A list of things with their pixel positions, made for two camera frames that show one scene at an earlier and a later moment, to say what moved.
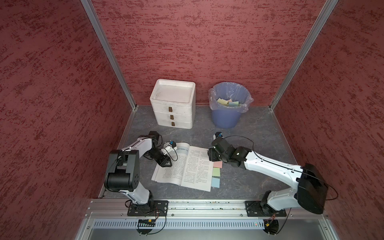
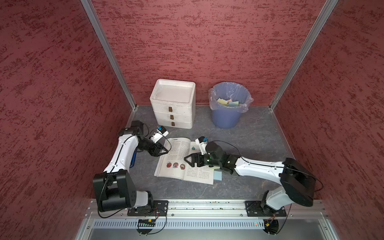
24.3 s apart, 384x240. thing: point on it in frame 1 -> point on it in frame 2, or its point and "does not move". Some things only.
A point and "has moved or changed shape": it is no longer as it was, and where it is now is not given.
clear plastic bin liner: [229, 96] does not move
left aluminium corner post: [97, 24] does not move
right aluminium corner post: [320, 23] does not move
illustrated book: [191, 167] has moved or changed shape
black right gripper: [212, 154] -> [198, 156]
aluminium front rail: [105, 208] does not move
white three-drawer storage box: [174, 102] does not move
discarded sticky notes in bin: [229, 103] does not move
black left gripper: [164, 159] -> [155, 150]
